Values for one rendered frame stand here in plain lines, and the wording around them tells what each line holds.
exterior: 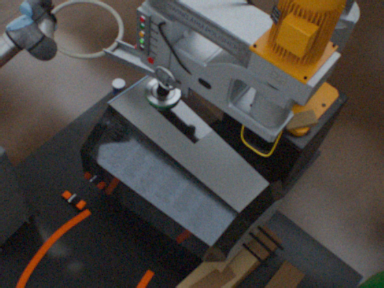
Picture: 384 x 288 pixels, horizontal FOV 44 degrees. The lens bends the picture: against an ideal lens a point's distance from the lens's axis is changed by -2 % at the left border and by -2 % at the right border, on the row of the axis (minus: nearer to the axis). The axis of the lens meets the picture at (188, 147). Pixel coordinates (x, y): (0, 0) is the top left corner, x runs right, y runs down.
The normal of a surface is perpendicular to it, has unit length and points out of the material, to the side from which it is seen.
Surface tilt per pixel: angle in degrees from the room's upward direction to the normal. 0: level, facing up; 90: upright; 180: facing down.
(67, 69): 0
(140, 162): 45
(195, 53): 4
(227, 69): 90
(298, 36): 90
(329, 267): 0
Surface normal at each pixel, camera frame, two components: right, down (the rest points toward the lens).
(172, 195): -0.40, 0.04
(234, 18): 0.10, -0.53
